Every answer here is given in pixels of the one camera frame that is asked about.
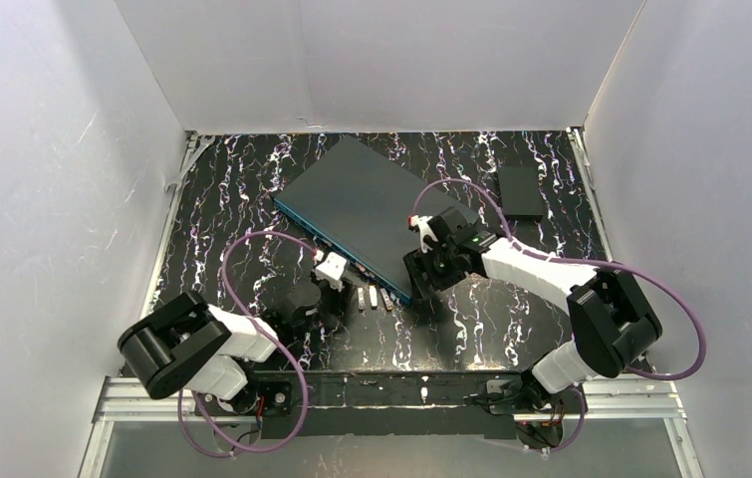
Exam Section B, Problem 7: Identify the small silver plug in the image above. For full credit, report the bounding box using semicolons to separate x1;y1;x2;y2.
357;287;367;312
379;288;394;311

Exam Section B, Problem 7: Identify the large teal network switch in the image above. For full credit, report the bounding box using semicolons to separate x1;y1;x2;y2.
272;135;482;307

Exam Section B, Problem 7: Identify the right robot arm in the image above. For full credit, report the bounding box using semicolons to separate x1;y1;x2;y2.
403;207;662;404

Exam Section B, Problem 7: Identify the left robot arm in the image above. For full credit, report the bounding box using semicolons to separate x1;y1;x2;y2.
117;275;354;400

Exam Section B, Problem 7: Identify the metal wrench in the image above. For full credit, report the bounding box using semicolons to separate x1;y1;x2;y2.
164;134;215;191

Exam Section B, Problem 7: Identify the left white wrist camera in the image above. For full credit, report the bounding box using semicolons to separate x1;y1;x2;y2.
313;250;348;292

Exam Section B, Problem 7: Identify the small black network switch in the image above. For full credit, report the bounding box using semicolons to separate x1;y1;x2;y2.
496;166;546;222

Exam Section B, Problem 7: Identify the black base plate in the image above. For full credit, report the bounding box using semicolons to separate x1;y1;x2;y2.
200;370;582;446

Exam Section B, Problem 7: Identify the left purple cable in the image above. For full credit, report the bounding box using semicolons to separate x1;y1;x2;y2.
176;230;324;460

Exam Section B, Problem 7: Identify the aluminium front rail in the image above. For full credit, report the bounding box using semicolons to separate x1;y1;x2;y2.
95;371;687;421

